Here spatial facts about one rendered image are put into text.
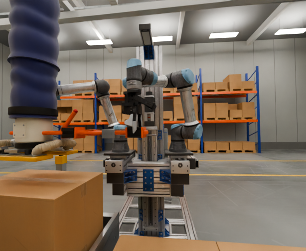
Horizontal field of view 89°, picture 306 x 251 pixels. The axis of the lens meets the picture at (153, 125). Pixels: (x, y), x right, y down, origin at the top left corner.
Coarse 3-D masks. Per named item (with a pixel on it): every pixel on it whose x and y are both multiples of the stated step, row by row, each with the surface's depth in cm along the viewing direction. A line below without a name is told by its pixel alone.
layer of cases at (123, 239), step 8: (120, 240) 96; (128, 240) 96; (136, 240) 96; (144, 240) 96; (152, 240) 96; (160, 240) 96; (168, 240) 96; (176, 240) 96; (184, 240) 96; (192, 240) 96; (200, 240) 96; (120, 248) 90; (128, 248) 90; (136, 248) 90; (144, 248) 90; (152, 248) 90; (160, 248) 90; (168, 248) 90; (176, 248) 89; (184, 248) 89; (192, 248) 89; (200, 248) 89; (208, 248) 89; (216, 248) 89; (224, 248) 89; (232, 248) 89; (240, 248) 89; (248, 248) 89; (256, 248) 89; (264, 248) 89; (272, 248) 89; (280, 248) 88; (288, 248) 88; (296, 248) 88; (304, 248) 88
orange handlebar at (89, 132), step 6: (12, 132) 88; (42, 132) 84; (48, 132) 83; (54, 132) 82; (60, 132) 81; (78, 132) 79; (84, 132) 79; (90, 132) 78; (96, 132) 77; (120, 132) 75; (144, 132) 73
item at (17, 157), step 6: (30, 150) 77; (0, 156) 75; (6, 156) 74; (12, 156) 74; (18, 156) 74; (24, 156) 74; (30, 156) 73; (36, 156) 73; (42, 156) 74; (48, 156) 77
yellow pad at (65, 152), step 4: (20, 152) 95; (24, 152) 95; (44, 152) 92; (48, 152) 91; (52, 152) 91; (56, 152) 90; (60, 152) 90; (64, 152) 89; (68, 152) 90; (72, 152) 94; (76, 152) 97
